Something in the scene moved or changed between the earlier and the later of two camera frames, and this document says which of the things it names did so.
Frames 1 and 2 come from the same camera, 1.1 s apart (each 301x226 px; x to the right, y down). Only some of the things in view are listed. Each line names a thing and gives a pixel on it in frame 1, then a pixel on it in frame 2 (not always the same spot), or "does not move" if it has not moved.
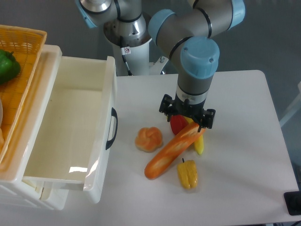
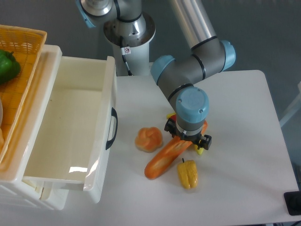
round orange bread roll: (147, 140) does not move
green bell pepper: (9, 68) does not move
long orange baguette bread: (172, 149) does not move
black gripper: (205, 118) -> (204, 141)
